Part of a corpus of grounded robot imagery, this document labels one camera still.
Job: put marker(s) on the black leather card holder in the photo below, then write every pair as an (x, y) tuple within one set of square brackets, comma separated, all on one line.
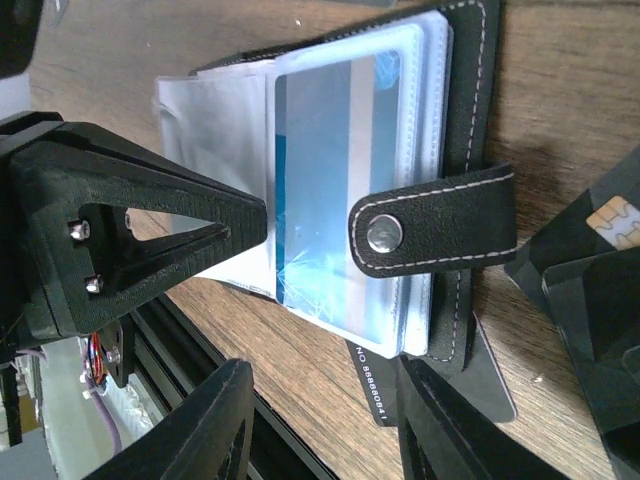
[(455, 214)]

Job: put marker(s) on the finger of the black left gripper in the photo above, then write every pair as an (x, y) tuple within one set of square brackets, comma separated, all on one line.
[(99, 225)]

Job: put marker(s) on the black front frame rail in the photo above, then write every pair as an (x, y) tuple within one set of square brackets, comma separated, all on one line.
[(172, 358)]

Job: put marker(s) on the blue card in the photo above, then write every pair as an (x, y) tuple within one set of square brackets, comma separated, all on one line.
[(336, 141)]

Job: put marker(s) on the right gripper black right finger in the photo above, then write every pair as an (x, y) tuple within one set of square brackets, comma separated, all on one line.
[(462, 445)]

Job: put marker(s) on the black vip card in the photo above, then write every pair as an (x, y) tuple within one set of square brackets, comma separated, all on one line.
[(404, 387), (582, 271)]

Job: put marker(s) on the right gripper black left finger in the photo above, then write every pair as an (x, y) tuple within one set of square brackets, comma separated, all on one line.
[(207, 437)]

